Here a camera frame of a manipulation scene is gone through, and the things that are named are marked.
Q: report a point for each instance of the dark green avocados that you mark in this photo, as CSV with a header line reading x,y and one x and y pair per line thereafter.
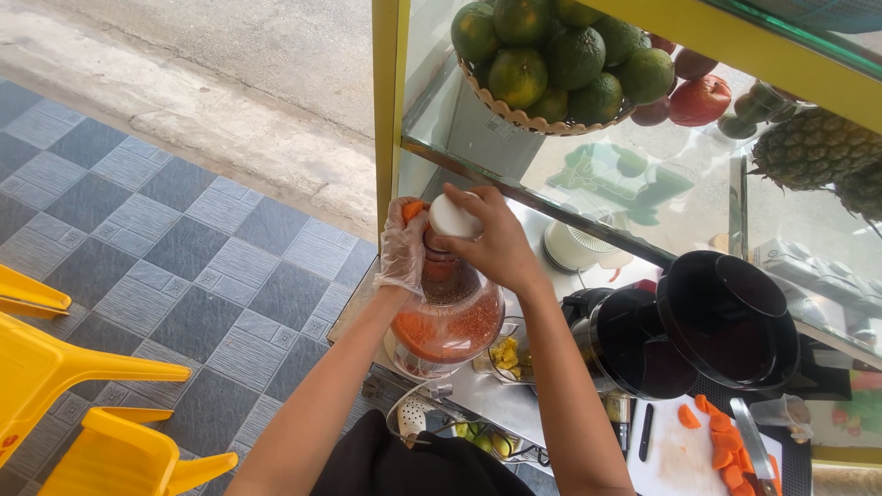
x,y
754,107

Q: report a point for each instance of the person's left hand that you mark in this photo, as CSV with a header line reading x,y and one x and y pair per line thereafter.
x,y
399,251

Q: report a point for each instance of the clear jug with yellow pulp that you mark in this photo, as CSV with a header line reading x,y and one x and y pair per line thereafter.
x,y
506,355

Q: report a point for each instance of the black slim peeler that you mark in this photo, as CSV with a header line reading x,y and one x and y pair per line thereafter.
x,y
646,432

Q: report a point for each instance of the white citrus juicer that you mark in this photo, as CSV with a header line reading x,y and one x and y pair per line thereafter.
x,y
575,244

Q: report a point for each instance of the clear juicer with orange pulp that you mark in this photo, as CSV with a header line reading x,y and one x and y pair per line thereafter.
x,y
448,324

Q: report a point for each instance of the steel kitchen knife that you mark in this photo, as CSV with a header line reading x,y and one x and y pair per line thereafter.
x,y
754,441

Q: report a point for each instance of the heap of cut carrot chunks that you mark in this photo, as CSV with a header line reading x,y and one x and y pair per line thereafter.
x,y
723,444

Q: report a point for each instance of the white juicer pusher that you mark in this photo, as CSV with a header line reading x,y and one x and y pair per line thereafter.
x,y
451,218

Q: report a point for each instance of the black juicer machine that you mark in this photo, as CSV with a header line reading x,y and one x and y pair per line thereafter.
x,y
630,344

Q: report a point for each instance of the glass shelf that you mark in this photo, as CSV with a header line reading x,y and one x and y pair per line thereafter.
x,y
620,186

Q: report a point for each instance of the person's black apron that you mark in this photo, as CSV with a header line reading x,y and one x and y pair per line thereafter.
x,y
420,461

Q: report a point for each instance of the pile of green oranges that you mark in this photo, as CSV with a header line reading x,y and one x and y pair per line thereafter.
x,y
551,58

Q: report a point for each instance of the red apple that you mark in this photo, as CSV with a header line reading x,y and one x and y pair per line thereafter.
x,y
692,63
651,112
663,43
699,100

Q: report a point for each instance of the person's right hand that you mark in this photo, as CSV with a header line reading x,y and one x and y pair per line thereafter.
x,y
503,248

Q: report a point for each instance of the orange carrot piece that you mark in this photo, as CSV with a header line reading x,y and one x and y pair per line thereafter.
x,y
412,209

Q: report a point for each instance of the yellow plastic chair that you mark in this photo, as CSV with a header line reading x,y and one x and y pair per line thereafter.
x,y
62,375
31,293
131,451

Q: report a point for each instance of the pineapple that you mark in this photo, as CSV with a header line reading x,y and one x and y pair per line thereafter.
x,y
813,148
861,193

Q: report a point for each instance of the woven fruit basket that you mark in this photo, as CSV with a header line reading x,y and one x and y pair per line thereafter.
x,y
530,120

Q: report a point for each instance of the yellow cart frame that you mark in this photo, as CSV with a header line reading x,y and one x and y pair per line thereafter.
x,y
389,103

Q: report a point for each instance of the white cutting board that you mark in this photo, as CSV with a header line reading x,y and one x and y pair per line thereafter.
x,y
679,454

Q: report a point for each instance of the clear plastic cup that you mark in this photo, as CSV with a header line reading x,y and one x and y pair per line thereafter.
x,y
782,413

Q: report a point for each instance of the person's left fingers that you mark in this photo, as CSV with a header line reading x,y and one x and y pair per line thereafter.
x,y
406,224

